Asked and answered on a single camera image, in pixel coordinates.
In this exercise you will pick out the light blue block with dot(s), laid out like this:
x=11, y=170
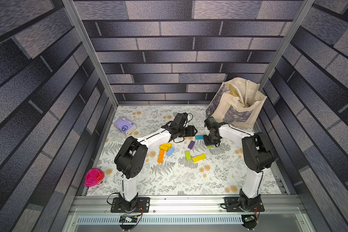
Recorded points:
x=170, y=151

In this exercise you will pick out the aluminium front rail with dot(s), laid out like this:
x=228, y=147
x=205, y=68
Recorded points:
x=203, y=213

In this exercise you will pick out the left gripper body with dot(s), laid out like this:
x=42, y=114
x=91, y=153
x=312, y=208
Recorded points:
x=187, y=131

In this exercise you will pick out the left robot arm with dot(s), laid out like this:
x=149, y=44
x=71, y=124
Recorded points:
x=131, y=156

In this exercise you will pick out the purple card box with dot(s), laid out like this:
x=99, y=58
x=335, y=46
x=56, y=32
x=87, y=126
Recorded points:
x=125, y=126

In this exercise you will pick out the lime green long block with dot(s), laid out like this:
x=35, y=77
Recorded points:
x=188, y=155

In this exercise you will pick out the purple block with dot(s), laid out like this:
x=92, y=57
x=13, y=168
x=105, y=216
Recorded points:
x=191, y=145

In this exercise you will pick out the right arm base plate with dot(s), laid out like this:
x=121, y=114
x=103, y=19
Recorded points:
x=233, y=204

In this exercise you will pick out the yellow-green block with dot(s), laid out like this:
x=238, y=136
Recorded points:
x=199, y=158

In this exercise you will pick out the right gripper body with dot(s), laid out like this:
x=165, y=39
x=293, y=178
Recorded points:
x=210, y=139

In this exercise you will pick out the left circuit board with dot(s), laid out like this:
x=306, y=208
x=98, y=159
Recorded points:
x=128, y=219

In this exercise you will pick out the lower yellow block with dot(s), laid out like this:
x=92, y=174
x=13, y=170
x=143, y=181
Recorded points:
x=164, y=148

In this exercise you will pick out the circuit board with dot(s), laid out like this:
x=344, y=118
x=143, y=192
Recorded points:
x=128, y=219
x=248, y=219

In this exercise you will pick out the canvas tote bag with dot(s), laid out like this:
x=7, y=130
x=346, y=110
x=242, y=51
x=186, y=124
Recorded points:
x=238, y=102

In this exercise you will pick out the orange block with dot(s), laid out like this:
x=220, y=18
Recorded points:
x=161, y=155

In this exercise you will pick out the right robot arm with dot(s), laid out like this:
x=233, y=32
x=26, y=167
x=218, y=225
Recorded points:
x=257, y=153

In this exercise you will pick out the pink plastic lid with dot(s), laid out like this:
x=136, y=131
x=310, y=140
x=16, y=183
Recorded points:
x=93, y=177

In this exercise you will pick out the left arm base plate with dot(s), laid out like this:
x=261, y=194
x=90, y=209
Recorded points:
x=139, y=204

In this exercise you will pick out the long yellow block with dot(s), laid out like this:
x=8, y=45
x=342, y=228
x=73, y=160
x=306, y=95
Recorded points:
x=169, y=145

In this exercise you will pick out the right circuit board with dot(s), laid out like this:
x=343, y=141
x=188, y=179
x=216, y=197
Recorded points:
x=248, y=219

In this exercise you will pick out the teal block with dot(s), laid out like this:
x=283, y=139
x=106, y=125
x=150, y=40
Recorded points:
x=199, y=137

